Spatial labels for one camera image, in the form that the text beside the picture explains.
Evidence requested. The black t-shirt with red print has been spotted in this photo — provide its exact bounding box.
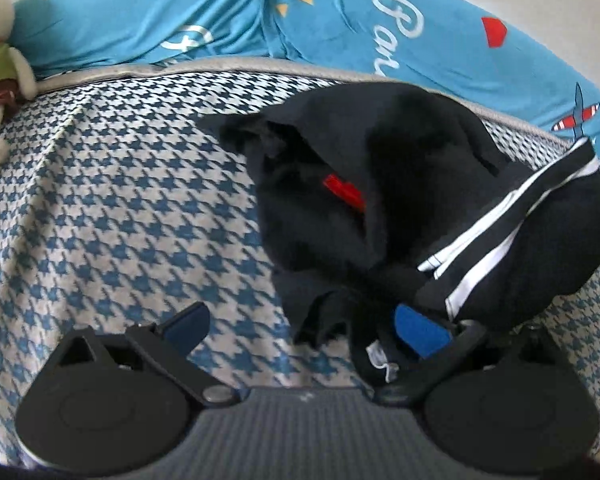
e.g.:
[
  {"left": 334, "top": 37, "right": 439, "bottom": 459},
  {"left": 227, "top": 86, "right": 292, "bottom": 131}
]
[{"left": 197, "top": 82, "right": 600, "bottom": 386}]

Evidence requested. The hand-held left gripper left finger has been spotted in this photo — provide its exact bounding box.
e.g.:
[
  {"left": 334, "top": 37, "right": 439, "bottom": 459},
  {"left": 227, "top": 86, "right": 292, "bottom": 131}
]
[{"left": 55, "top": 302, "right": 241, "bottom": 408}]

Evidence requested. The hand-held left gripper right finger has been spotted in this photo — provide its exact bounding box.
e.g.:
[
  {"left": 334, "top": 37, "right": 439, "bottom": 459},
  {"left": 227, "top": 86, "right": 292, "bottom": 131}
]
[{"left": 375, "top": 304, "right": 567, "bottom": 407}]

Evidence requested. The houndstooth bed mat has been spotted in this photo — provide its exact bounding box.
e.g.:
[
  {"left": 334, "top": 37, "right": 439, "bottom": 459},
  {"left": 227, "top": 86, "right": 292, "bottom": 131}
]
[{"left": 0, "top": 55, "right": 600, "bottom": 466}]

